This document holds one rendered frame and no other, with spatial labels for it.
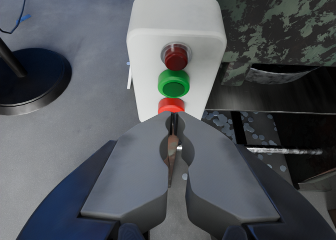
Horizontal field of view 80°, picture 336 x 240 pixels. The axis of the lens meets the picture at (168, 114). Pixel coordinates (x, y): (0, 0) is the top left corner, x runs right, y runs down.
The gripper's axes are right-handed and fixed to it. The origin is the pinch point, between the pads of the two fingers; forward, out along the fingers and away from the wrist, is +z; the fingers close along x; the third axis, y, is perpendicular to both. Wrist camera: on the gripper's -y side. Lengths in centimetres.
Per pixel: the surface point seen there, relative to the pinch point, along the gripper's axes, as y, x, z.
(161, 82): -0.7, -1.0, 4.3
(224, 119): 34, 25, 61
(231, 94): 12.7, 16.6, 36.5
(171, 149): 21.8, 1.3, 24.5
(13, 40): 12, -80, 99
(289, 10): -6.5, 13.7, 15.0
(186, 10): -6.0, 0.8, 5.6
